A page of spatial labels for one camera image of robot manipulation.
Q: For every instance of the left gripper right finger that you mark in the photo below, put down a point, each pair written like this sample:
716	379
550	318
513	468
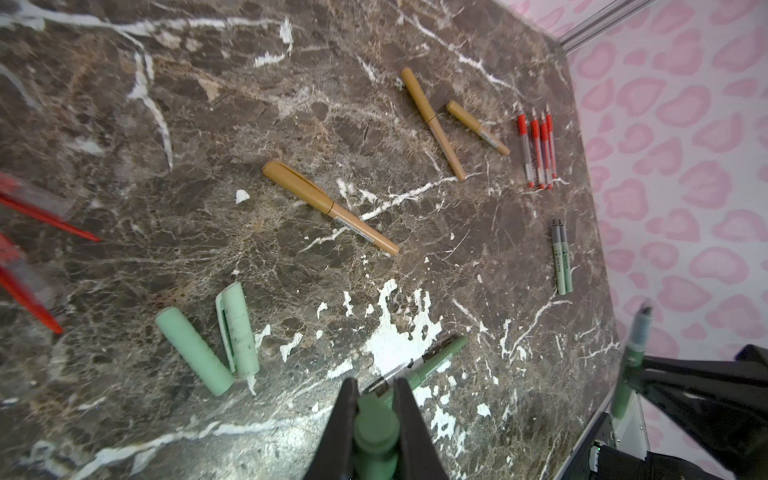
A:
418	458

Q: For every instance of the green pen front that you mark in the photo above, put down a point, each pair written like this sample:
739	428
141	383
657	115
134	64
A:
416	371

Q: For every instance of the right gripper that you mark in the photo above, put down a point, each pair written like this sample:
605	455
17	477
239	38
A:
722	405

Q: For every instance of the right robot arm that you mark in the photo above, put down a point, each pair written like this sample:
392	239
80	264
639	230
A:
598	456

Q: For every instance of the brown pen long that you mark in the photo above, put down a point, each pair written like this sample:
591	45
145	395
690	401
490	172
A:
430	117

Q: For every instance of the brown pen short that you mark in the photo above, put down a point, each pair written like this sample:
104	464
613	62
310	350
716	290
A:
474	125

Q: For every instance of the green pen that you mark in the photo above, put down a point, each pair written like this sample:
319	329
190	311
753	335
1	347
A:
632	358
416	371
558	259
566	257

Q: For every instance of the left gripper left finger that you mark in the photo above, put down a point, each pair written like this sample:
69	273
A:
333	458

